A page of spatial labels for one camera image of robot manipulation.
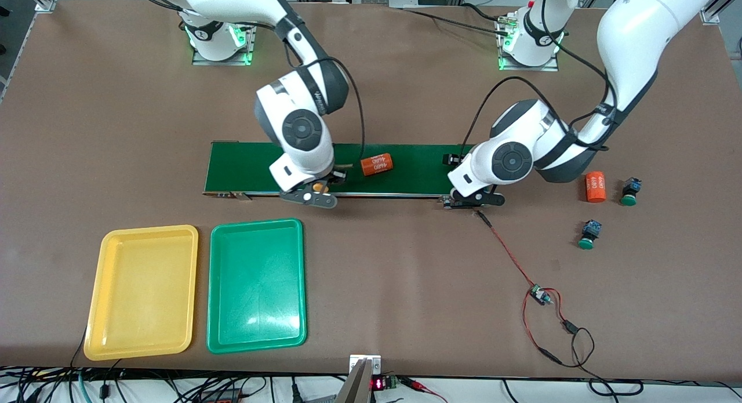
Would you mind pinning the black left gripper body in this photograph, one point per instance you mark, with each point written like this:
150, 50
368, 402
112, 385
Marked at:
451, 159

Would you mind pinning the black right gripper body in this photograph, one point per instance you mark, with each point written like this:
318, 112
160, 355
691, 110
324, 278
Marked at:
337, 175

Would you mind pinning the orange cylinder white print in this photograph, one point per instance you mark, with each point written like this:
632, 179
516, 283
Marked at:
377, 164
595, 187

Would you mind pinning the green mushroom push button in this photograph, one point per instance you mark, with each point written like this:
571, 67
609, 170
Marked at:
630, 189
590, 232

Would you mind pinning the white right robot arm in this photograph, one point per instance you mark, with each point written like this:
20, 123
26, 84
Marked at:
313, 159

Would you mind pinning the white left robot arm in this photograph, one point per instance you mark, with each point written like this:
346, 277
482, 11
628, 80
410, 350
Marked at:
637, 32

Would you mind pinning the green conveyor belt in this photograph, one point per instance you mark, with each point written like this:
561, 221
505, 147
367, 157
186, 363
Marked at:
417, 168

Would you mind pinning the green plastic tray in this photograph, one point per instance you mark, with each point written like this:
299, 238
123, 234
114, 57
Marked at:
255, 287

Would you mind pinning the small blue controller board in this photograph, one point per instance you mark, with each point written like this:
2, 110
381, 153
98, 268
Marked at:
540, 296

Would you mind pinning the red LED display module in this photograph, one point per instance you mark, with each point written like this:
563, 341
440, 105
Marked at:
379, 383

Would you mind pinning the red clip lead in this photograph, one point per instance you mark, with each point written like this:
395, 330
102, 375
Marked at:
423, 385

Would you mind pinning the yellow plastic tray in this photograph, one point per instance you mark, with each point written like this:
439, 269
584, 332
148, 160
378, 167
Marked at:
139, 298

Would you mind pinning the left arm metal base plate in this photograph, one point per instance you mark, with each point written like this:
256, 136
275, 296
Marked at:
530, 68

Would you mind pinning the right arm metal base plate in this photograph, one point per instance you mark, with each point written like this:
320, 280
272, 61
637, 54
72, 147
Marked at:
253, 37

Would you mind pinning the metal camera mount pole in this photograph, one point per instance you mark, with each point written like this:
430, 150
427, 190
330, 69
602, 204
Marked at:
362, 380

